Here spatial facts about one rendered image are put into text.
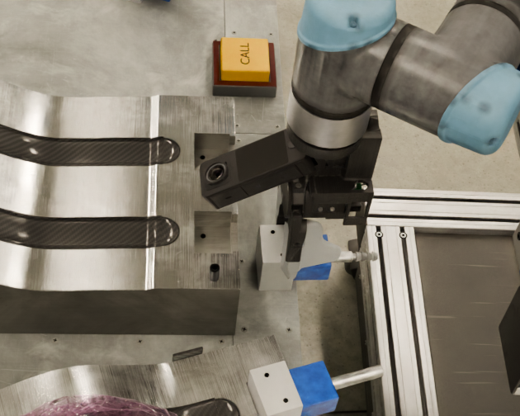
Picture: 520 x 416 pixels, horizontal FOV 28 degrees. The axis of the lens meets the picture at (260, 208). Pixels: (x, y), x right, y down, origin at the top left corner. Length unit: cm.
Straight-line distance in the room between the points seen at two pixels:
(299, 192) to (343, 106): 13
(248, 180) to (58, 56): 45
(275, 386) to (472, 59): 35
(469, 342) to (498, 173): 63
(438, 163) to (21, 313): 146
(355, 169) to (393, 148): 138
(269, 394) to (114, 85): 51
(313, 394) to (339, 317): 109
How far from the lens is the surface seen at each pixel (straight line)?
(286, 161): 97
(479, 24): 88
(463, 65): 84
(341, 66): 85
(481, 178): 236
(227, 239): 109
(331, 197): 99
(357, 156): 97
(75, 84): 132
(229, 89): 130
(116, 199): 109
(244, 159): 99
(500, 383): 183
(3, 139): 114
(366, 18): 83
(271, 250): 110
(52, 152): 114
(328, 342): 204
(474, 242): 198
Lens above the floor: 174
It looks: 52 degrees down
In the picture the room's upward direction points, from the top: 8 degrees clockwise
